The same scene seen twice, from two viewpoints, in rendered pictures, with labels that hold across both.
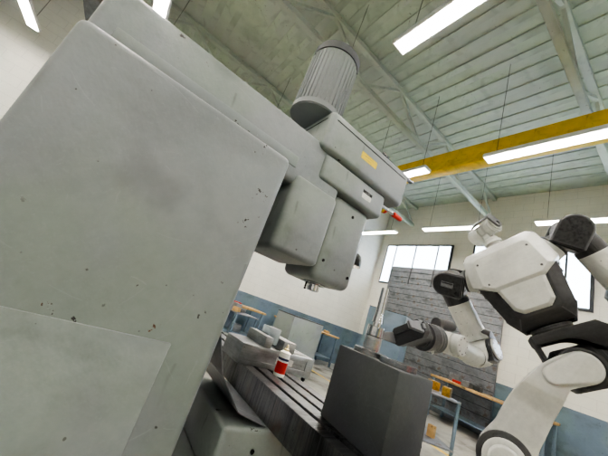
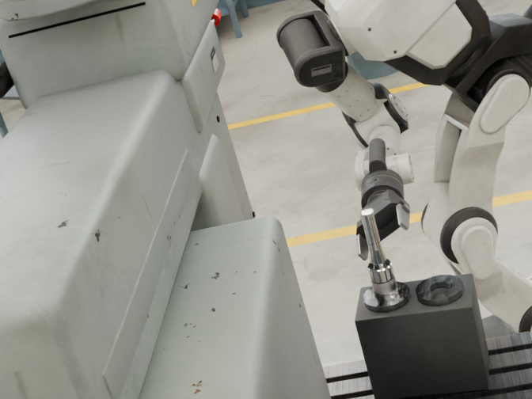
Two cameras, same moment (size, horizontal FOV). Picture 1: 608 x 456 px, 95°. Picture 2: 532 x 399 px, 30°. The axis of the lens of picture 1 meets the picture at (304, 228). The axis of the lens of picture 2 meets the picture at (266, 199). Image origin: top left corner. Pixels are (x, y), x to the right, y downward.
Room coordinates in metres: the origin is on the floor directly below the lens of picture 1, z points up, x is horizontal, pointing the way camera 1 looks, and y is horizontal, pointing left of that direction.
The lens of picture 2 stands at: (-0.15, 1.03, 2.13)
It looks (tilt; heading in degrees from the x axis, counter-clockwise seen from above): 24 degrees down; 312
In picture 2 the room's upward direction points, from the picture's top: 16 degrees counter-clockwise
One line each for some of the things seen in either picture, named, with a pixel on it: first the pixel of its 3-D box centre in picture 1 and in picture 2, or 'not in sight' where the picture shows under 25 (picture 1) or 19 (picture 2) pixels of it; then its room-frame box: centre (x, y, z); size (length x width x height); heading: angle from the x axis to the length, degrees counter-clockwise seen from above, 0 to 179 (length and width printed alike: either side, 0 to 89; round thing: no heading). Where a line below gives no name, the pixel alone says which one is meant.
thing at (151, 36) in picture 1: (234, 129); (78, 220); (0.81, 0.32, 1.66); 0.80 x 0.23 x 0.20; 121
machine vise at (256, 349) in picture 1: (271, 349); not in sight; (1.23, -0.04, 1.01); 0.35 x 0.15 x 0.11; 123
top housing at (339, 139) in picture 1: (348, 169); (119, 7); (1.06, -0.09, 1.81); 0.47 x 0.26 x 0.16; 121
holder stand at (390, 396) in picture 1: (374, 396); (422, 334); (0.77, -0.31, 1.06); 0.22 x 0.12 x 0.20; 25
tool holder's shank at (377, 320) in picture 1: (381, 307); (373, 238); (0.82, -0.29, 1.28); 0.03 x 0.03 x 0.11
